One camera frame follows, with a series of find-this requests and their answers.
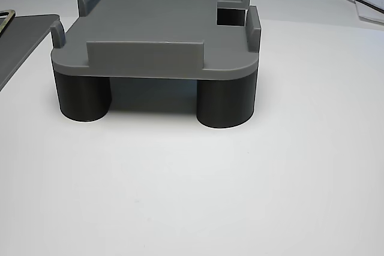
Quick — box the brass metal piece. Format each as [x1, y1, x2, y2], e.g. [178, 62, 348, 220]
[0, 9, 16, 34]

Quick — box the dark grey flat plate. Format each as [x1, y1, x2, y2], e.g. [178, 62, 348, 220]
[0, 14, 68, 91]

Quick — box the white printed paper sheet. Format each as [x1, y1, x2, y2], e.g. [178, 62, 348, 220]
[350, 0, 384, 25]

